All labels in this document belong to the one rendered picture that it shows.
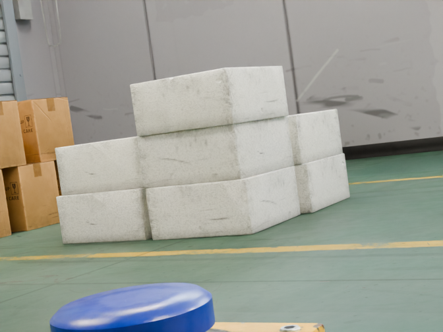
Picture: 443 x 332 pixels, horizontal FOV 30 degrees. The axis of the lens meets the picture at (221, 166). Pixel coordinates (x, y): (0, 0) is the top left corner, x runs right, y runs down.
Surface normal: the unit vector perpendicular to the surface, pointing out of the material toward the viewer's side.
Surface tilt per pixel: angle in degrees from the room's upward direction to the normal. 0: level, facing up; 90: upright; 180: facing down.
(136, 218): 90
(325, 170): 90
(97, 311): 3
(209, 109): 90
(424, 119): 90
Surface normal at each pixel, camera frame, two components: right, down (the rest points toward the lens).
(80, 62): -0.53, 0.12
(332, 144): 0.85, -0.09
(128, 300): -0.14, -0.99
